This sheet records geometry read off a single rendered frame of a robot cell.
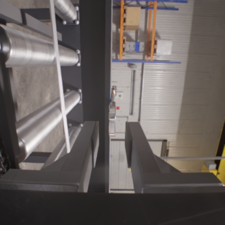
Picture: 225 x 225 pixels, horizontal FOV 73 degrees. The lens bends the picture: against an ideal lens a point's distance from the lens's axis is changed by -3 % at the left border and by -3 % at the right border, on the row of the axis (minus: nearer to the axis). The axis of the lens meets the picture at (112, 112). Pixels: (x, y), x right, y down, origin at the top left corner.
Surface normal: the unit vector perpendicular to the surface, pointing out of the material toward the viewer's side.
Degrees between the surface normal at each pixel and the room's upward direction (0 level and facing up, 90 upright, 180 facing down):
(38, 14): 90
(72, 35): 90
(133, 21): 90
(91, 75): 90
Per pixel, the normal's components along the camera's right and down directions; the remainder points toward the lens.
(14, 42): 0.99, -0.12
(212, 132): 0.00, 0.29
